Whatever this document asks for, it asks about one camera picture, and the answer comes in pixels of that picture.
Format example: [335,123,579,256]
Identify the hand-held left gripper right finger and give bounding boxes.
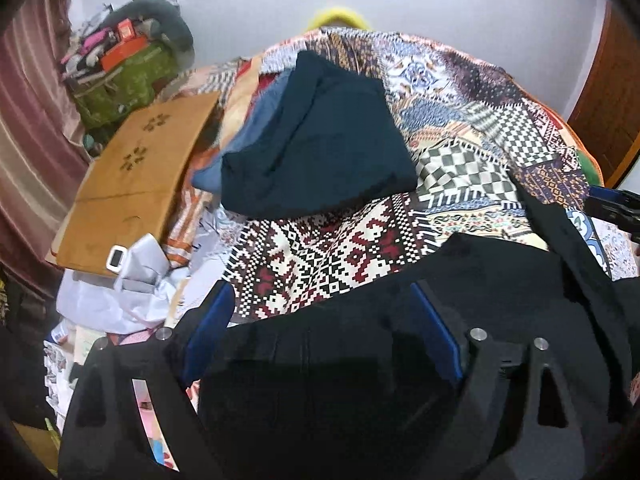
[409,282,597,480]

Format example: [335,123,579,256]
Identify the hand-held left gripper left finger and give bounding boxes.
[57,280,236,480]

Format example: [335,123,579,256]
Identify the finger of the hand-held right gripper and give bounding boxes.
[584,185,640,247]

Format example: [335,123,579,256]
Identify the black pants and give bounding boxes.
[197,174,640,480]

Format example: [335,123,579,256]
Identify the dark teal folded pants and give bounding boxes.
[220,50,420,220]

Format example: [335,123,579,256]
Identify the orange green cloth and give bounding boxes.
[574,149,602,187]

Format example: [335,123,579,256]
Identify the white crumpled cloth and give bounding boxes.
[55,232,197,337]

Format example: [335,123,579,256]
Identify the brown wooden door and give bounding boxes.
[566,2,640,187]

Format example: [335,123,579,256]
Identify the small white device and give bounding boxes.
[104,245,131,276]

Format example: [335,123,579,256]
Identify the patchwork patterned blanket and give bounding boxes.
[160,27,640,322]

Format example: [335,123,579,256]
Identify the blue folded garment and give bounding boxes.
[191,67,293,196]

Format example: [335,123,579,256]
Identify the green fabric bag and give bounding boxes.
[72,42,185,132]

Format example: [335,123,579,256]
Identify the maroon striped curtain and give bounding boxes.
[0,0,95,302]

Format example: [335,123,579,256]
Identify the orange box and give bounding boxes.
[99,35,151,74]

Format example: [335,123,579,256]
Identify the pile of pink clutter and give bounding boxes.
[59,19,137,82]

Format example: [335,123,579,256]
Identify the grey backpack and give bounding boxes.
[111,0,196,55]

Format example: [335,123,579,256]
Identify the yellow round object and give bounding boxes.
[306,5,372,32]

